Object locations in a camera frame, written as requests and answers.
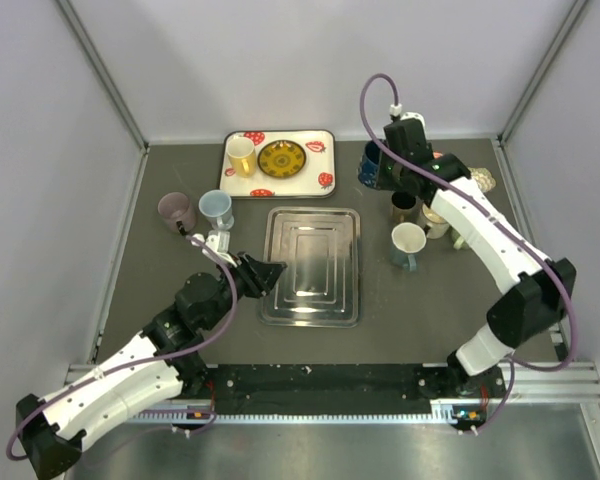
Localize grey-blue mug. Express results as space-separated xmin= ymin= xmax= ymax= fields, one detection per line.
xmin=389 ymin=222 xmax=427 ymax=272

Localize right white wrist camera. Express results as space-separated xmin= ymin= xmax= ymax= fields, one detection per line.
xmin=389 ymin=102 xmax=426 ymax=130

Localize light blue mug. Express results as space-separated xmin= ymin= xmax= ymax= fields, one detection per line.
xmin=198 ymin=190 xmax=235 ymax=231

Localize cream white mug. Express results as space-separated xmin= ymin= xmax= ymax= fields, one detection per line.
xmin=417 ymin=204 xmax=450 ymax=240

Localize yellow patterned small plate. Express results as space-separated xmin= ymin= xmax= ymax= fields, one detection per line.
xmin=257 ymin=140 xmax=307 ymax=179

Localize silver metal tray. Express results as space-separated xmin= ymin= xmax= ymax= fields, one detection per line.
xmin=260 ymin=207 xmax=361 ymax=328

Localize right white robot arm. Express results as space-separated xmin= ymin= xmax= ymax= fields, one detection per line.
xmin=376 ymin=114 xmax=576 ymax=396

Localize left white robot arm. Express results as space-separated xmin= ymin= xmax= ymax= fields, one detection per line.
xmin=14 ymin=253 xmax=287 ymax=479

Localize strawberry pattern white tray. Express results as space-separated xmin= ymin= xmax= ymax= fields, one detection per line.
xmin=219 ymin=130 xmax=336 ymax=198

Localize light green mug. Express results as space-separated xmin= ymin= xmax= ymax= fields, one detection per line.
xmin=450 ymin=229 xmax=469 ymax=250

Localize brown ribbed cup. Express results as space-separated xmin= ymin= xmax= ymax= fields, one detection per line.
xmin=391 ymin=192 xmax=419 ymax=226

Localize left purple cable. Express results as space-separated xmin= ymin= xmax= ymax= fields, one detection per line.
xmin=5 ymin=234 xmax=240 ymax=461

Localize yellow mug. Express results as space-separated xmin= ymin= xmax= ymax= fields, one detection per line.
xmin=226 ymin=136 xmax=257 ymax=178

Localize dark blue mug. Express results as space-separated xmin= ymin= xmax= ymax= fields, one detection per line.
xmin=357 ymin=141 xmax=382 ymax=190

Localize grey slotted cable duct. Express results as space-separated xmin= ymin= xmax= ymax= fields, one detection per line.
xmin=128 ymin=400 xmax=486 ymax=426

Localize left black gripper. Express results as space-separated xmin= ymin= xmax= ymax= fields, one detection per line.
xmin=202 ymin=251 xmax=287 ymax=330

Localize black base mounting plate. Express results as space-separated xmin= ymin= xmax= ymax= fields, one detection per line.
xmin=177 ymin=364 xmax=486 ymax=415

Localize small flower-shaped bowl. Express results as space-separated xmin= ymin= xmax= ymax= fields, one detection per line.
xmin=469 ymin=167 xmax=497 ymax=193

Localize purple mug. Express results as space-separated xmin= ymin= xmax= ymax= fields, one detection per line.
xmin=157 ymin=192 xmax=196 ymax=236

